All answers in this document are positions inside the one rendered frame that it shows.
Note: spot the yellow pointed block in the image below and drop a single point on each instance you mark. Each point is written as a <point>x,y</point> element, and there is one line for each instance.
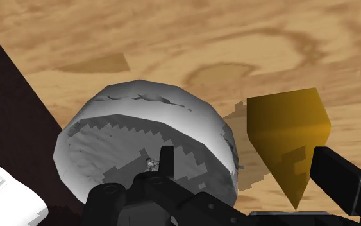
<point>286,125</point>

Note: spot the white rounded device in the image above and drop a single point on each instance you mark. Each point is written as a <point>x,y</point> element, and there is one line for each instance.
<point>14,197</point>

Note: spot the grey white bowl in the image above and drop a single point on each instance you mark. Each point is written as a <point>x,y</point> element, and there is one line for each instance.
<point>142,103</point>

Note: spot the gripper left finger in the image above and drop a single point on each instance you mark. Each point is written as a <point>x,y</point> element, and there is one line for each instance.
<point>155,200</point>

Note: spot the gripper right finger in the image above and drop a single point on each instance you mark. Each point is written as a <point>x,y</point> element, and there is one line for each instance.
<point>349,184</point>

